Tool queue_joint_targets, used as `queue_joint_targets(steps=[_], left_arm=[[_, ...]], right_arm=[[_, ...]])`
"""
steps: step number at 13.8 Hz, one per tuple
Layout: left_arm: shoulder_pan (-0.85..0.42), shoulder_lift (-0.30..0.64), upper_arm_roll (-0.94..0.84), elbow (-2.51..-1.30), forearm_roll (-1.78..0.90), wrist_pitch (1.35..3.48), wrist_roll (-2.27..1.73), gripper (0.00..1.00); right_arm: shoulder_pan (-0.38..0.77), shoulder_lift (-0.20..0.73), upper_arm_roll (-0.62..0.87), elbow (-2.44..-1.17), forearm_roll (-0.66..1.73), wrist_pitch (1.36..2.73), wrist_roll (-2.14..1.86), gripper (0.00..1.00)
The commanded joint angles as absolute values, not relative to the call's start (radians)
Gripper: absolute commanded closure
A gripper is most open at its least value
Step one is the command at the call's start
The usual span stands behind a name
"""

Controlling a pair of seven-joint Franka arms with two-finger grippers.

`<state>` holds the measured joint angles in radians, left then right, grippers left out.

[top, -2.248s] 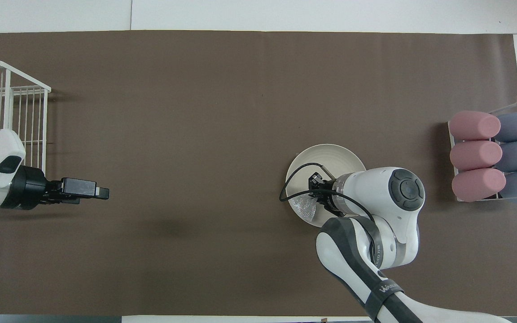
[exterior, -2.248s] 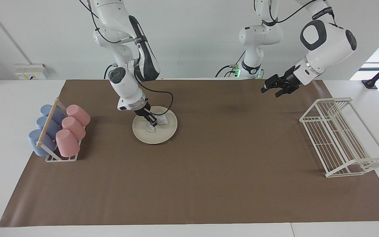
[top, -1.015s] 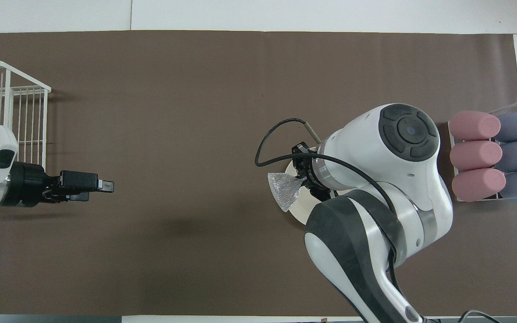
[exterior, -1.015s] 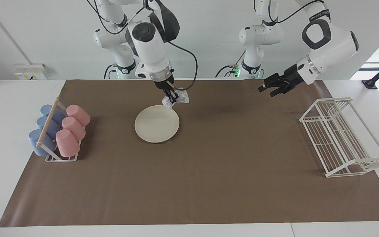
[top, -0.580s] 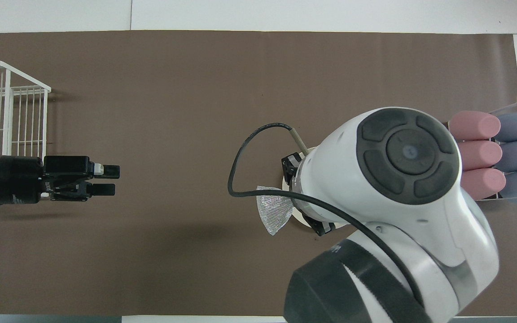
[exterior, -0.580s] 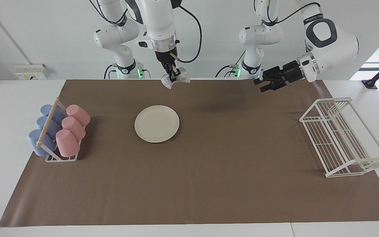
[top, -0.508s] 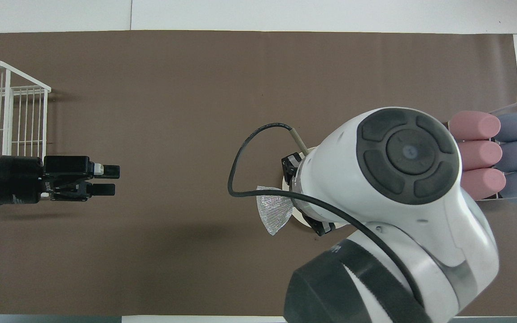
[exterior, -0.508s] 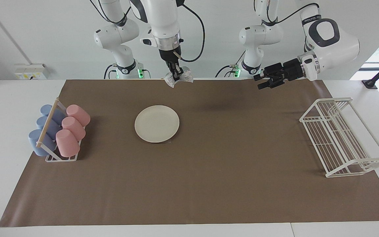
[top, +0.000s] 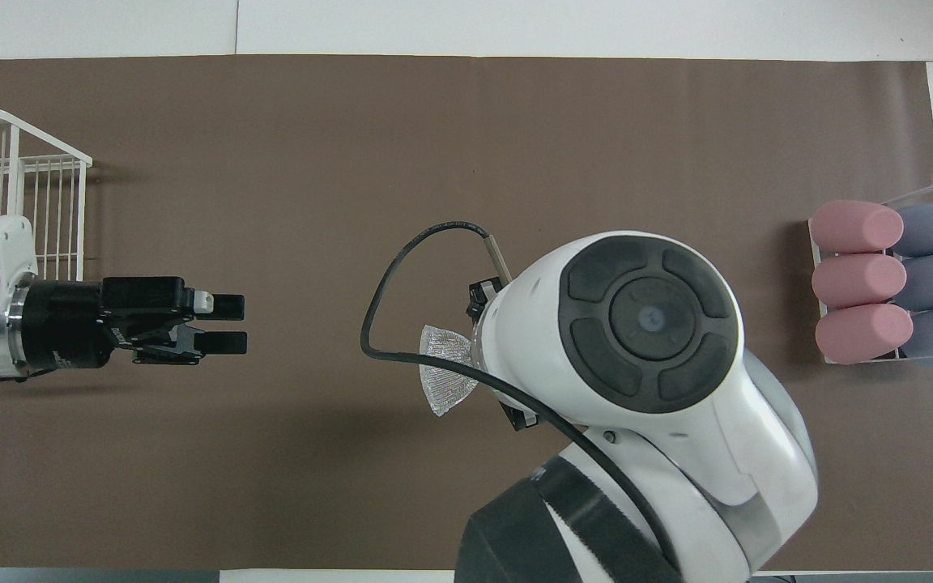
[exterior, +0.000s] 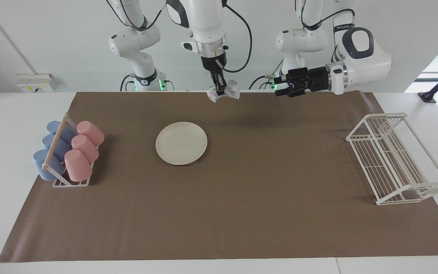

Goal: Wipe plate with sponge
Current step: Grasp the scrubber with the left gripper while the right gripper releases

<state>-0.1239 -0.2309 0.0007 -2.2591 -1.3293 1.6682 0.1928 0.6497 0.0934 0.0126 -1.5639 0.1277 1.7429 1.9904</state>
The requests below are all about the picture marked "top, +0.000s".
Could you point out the pink cup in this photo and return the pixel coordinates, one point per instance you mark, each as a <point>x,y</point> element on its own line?
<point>859,280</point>
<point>855,227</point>
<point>863,334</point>

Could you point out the silver mesh sponge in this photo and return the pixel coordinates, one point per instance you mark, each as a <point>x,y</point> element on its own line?
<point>444,390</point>

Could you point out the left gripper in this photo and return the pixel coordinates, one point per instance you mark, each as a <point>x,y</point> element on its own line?
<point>70,324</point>

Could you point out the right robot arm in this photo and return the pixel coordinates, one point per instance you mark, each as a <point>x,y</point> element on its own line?
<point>758,421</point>

